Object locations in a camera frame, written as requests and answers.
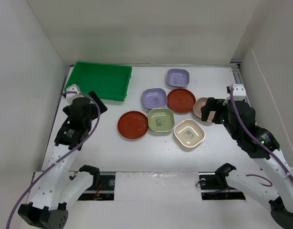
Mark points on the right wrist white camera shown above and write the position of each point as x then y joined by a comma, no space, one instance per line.
238,91

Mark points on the purple square bowl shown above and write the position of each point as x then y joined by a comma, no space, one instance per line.
154,98
178,78

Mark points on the pink square bowl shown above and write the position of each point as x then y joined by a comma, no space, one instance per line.
201,102

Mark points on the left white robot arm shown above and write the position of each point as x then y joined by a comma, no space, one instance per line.
48,208

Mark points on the cream square bowl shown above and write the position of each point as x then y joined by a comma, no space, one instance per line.
189,133

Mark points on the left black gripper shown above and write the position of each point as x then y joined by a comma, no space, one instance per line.
103,108

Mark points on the purple square bowl near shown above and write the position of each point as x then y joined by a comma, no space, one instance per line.
154,98

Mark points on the green square bowl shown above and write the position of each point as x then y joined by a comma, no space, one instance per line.
161,120

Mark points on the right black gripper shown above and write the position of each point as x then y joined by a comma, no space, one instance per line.
212,104

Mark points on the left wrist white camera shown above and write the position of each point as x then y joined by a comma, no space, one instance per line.
72,92

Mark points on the purple square bowl far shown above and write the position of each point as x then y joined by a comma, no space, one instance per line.
178,78

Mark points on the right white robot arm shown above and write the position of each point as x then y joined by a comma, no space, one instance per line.
238,118

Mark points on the green plastic bin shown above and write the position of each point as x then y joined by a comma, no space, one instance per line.
109,81

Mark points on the wrist white camera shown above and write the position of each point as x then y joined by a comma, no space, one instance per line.
72,92
238,91

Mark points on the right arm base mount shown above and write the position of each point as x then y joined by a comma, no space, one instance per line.
212,189

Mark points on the red round plate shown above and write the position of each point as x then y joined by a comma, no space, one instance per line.
132,125
181,100

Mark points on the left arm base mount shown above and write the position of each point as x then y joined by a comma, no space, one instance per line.
103,191

